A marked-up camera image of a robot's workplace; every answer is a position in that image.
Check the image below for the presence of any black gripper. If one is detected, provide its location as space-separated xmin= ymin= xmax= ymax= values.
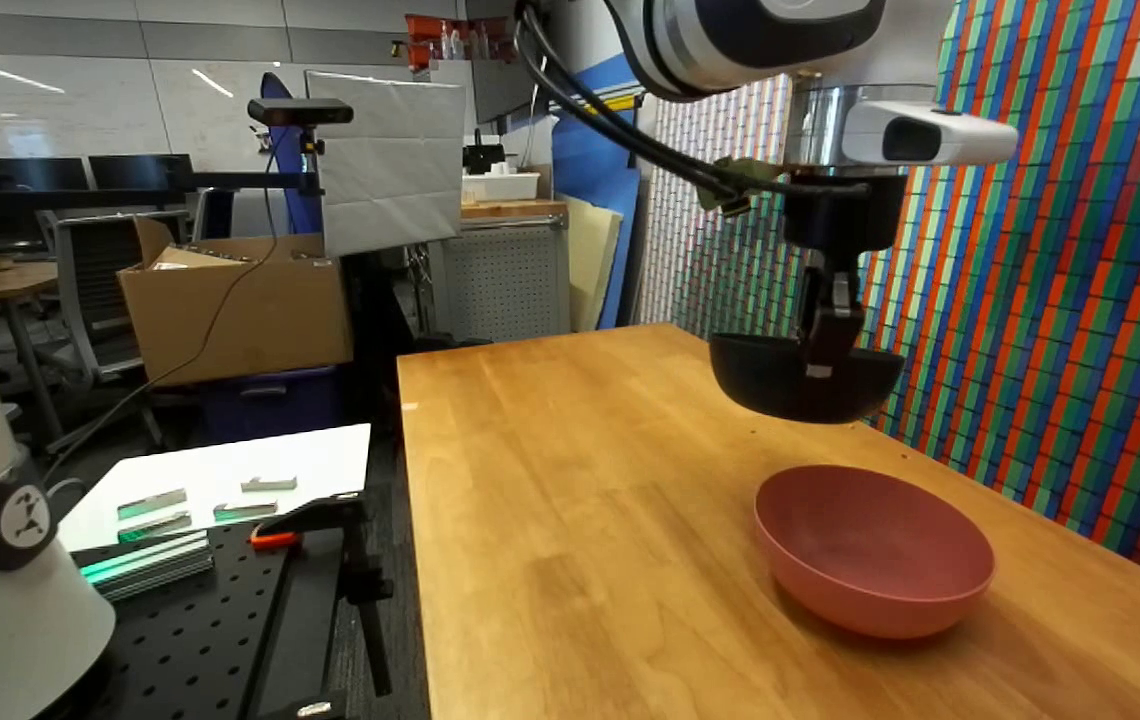
xmin=784 ymin=177 xmax=905 ymax=379

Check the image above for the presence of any black bowl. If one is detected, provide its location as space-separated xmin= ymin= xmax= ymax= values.
xmin=707 ymin=332 xmax=905 ymax=425

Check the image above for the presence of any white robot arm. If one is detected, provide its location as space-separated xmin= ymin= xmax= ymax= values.
xmin=516 ymin=0 xmax=900 ymax=388

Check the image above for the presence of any pink bowl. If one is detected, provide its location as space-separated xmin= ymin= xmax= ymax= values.
xmin=752 ymin=465 xmax=995 ymax=639

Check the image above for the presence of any colourful patterned backdrop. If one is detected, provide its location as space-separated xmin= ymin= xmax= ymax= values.
xmin=634 ymin=0 xmax=1140 ymax=601

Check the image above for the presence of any orange black clamp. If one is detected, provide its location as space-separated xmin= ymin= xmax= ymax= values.
xmin=247 ymin=493 xmax=391 ymax=694

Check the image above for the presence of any white paper sheet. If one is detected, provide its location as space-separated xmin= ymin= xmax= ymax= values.
xmin=60 ymin=425 xmax=373 ymax=550

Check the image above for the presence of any cardboard box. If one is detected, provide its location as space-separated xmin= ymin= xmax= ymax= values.
xmin=114 ymin=236 xmax=351 ymax=388

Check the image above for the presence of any black perforated metal board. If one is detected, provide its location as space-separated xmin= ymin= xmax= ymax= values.
xmin=41 ymin=528 xmax=349 ymax=720

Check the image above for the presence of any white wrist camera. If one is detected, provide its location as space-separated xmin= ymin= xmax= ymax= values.
xmin=841 ymin=98 xmax=1018 ymax=162

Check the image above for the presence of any black camera on stand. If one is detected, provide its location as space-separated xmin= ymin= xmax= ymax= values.
xmin=247 ymin=96 xmax=351 ymax=236

